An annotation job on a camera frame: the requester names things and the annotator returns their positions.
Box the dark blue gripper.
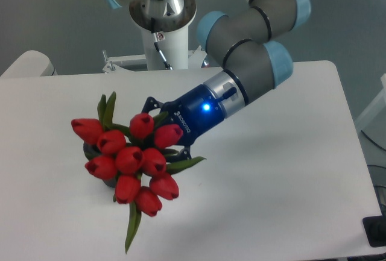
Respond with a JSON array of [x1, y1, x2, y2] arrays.
[[141, 84, 224, 163]]

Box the red tulip bouquet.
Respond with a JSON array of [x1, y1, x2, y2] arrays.
[[71, 93, 204, 250]]

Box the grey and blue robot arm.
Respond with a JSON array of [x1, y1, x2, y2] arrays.
[[106, 0, 311, 162]]

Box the black ribbed cylindrical vase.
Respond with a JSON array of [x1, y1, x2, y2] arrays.
[[83, 142, 118, 189]]

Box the white rounded chair back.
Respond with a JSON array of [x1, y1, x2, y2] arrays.
[[1, 50, 58, 79]]

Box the white furniture at right edge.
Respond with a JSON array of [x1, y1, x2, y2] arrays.
[[354, 74, 385, 135]]

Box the black device at table edge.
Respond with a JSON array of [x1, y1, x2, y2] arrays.
[[362, 216, 385, 248]]

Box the black cable on pedestal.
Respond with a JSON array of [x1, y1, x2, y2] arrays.
[[150, 16, 174, 71]]

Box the white metal base bracket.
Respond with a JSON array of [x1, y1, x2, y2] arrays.
[[102, 46, 216, 74]]

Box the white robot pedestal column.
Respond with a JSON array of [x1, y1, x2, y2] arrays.
[[128, 0, 197, 71]]

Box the black cables on floor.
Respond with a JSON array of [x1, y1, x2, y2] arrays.
[[360, 128, 386, 210]]

